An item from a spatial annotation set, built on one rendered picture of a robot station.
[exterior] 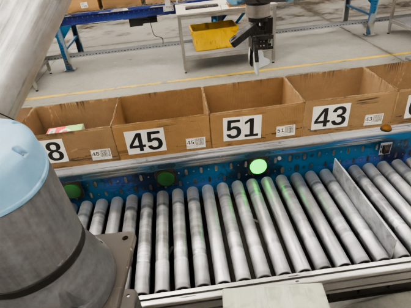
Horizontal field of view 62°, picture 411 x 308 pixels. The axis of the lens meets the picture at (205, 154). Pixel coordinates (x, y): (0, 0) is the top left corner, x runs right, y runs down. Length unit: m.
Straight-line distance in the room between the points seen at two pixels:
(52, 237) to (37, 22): 0.35
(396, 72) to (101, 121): 1.45
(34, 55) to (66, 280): 0.36
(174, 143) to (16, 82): 0.89
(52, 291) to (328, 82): 1.54
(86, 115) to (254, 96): 0.81
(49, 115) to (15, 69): 1.15
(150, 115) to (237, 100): 0.43
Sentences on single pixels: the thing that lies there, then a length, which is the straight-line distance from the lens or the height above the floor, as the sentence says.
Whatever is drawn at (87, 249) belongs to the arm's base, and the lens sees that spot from 0.55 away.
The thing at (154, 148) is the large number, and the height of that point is 0.92.
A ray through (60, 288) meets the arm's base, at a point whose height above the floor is 1.29.
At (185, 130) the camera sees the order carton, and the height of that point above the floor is 0.99.
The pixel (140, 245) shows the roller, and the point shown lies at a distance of 1.28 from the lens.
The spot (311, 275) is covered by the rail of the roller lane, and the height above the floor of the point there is 0.74.
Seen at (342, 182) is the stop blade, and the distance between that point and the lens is 1.51.
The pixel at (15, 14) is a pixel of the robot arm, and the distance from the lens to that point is 0.65.
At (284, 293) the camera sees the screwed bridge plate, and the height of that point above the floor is 0.75.
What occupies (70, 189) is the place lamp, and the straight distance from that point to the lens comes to 1.51.
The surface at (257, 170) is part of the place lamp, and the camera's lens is 1.46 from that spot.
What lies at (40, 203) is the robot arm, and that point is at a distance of 0.46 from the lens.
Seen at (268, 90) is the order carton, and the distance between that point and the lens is 1.71.
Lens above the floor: 1.67
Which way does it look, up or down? 33 degrees down
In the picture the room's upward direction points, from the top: 6 degrees counter-clockwise
